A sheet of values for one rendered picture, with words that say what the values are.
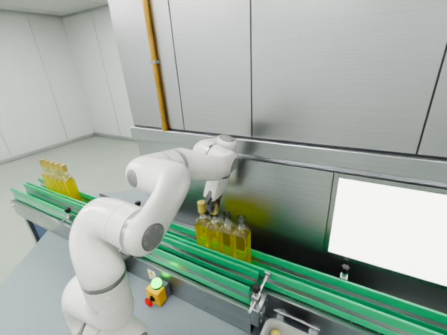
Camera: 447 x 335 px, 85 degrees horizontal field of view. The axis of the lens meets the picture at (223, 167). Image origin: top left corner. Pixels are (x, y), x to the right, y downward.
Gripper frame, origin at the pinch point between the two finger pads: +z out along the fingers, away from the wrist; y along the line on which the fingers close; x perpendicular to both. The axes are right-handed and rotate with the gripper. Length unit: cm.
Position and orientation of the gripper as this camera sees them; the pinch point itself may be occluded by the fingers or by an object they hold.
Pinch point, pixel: (213, 205)
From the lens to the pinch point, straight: 95.6
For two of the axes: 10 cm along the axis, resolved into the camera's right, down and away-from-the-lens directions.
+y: -4.9, 3.8, -7.9
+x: 8.6, 3.9, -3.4
